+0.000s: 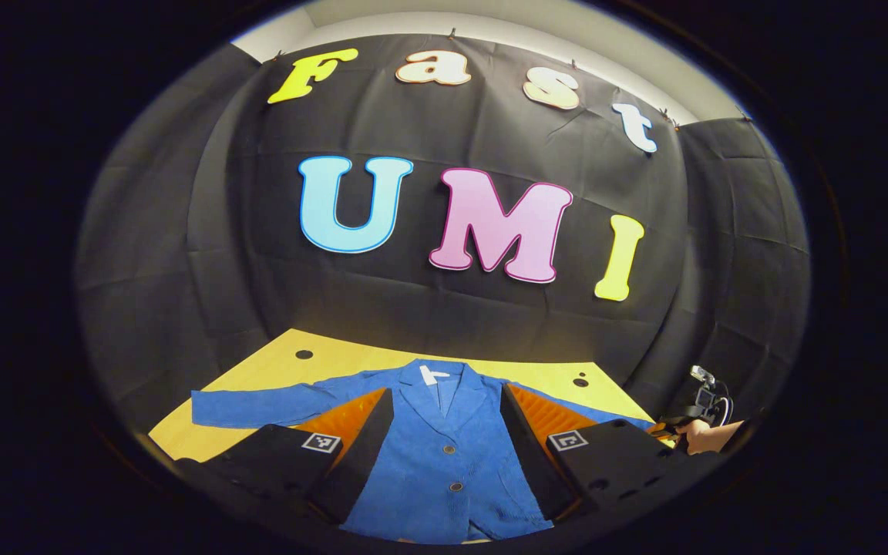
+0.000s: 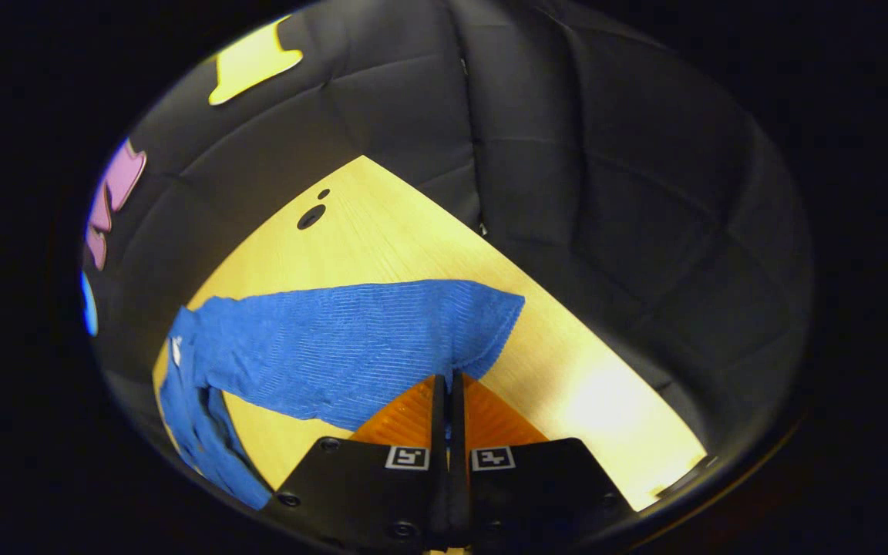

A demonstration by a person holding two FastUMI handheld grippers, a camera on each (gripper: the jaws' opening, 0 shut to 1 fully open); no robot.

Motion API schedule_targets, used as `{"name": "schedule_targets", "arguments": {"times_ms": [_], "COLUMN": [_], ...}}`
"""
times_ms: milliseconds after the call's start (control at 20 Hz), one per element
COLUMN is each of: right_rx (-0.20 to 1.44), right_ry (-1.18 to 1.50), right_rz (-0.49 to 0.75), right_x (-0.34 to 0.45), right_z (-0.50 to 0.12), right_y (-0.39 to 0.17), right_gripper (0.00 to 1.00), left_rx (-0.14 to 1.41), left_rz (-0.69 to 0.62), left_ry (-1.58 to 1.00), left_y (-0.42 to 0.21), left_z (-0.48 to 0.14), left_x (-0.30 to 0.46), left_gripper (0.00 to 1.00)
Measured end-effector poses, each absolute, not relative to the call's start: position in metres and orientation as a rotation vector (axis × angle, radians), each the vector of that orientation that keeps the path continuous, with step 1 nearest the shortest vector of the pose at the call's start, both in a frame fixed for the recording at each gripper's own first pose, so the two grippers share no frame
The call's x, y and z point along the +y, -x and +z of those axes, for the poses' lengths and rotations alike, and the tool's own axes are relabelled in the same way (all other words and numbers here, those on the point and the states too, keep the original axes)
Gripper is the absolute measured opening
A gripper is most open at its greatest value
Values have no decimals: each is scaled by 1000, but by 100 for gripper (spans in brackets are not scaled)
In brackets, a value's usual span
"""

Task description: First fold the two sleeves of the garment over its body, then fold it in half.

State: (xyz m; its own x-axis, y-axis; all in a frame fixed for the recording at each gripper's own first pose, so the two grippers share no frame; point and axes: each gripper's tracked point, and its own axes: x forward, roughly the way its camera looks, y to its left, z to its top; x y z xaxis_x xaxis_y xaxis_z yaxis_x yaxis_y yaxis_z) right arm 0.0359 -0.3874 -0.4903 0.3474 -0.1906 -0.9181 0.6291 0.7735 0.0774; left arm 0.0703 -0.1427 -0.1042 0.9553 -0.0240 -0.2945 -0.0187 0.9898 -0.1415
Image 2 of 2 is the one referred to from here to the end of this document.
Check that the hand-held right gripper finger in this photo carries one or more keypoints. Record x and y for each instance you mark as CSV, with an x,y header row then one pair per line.
x,y
457,424
438,424

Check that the blue shirt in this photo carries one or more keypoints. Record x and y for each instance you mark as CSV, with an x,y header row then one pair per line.
x,y
351,347

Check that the black backdrop cloth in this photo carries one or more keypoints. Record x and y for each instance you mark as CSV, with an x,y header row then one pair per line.
x,y
606,193

